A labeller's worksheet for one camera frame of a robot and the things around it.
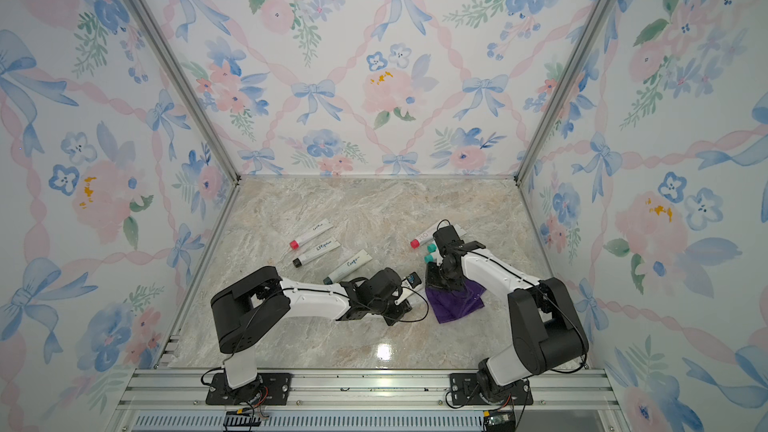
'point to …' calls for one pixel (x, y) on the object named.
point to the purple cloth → (454, 303)
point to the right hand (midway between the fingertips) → (433, 283)
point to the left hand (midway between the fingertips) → (411, 303)
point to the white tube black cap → (416, 303)
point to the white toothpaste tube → (443, 223)
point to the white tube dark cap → (316, 252)
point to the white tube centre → (355, 262)
